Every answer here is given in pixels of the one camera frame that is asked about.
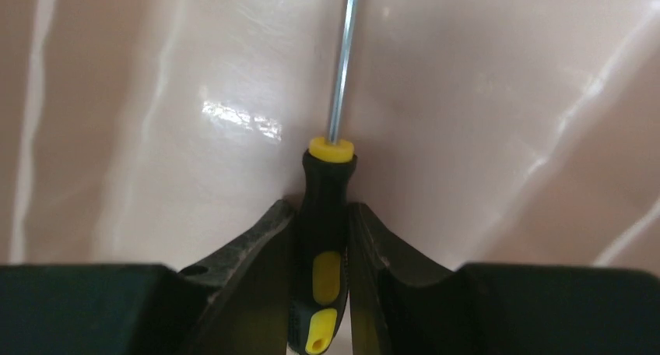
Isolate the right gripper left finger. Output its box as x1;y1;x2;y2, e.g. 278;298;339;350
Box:
1;200;295;354

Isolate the yellow black screwdriver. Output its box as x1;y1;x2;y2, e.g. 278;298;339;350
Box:
288;0;359;354

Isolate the pink plastic bin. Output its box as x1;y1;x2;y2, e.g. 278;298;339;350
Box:
1;0;659;272

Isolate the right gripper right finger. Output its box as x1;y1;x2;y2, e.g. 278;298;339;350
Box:
348;203;659;354

